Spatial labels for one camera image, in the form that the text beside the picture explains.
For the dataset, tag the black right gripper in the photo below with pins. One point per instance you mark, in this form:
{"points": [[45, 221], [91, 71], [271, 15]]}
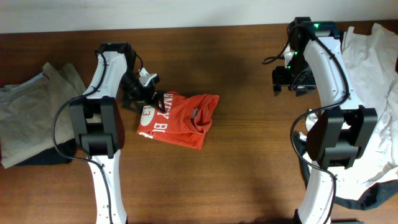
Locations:
{"points": [[279, 79]]}

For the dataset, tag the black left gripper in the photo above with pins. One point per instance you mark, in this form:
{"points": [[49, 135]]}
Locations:
{"points": [[144, 96]]}

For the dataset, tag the orange red t-shirt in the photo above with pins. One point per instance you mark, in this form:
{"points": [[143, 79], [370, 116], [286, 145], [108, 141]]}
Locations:
{"points": [[185, 121]]}

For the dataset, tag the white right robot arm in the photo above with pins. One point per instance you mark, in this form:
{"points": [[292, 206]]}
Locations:
{"points": [[309, 211]]}

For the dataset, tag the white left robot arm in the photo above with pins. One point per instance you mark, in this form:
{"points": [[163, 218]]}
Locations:
{"points": [[98, 127]]}

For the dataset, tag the crumpled white shirt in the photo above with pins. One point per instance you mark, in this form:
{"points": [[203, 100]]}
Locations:
{"points": [[339, 143]]}

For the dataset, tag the folded black garment left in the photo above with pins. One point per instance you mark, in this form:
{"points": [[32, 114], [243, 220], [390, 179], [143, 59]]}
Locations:
{"points": [[51, 157]]}

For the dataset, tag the folded beige shirt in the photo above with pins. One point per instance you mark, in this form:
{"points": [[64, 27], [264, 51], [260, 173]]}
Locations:
{"points": [[28, 109]]}

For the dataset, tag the dark grey garment right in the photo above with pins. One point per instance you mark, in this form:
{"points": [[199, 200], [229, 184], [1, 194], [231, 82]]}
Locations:
{"points": [[372, 198]]}

